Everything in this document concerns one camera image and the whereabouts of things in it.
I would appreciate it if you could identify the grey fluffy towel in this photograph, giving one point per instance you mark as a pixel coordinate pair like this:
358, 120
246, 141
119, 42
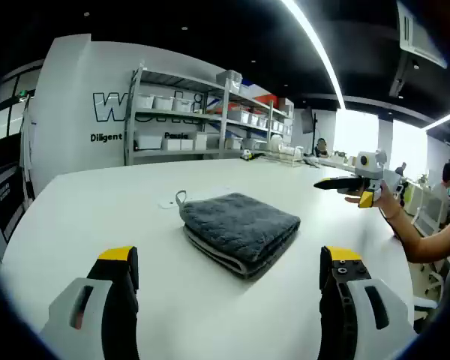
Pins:
240, 228

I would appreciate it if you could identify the person's right hand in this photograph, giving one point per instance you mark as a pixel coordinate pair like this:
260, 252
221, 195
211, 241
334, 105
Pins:
386, 200

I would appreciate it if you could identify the white dish rack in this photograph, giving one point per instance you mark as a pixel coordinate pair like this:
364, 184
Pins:
285, 155

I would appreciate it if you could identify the black monitor on pole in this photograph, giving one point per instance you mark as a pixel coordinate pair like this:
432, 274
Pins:
306, 120

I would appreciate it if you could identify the long ceiling light strip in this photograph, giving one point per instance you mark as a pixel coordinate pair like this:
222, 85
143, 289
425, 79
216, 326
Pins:
444, 118
315, 41

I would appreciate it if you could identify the white office chair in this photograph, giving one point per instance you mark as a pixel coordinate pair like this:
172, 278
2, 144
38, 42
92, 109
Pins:
431, 285

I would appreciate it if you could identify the small white card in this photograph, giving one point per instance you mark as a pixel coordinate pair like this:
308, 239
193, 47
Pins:
168, 203

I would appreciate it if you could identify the grey metal shelf rack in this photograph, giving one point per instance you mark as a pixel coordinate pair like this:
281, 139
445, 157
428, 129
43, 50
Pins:
222, 123

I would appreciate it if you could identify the ceiling air conditioner unit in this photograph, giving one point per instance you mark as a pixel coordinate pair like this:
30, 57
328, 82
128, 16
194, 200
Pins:
420, 33

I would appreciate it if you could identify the black cabinet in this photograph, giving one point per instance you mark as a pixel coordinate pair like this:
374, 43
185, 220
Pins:
3, 210

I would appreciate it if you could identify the rows of white storage bins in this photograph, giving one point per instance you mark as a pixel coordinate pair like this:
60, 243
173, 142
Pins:
161, 102

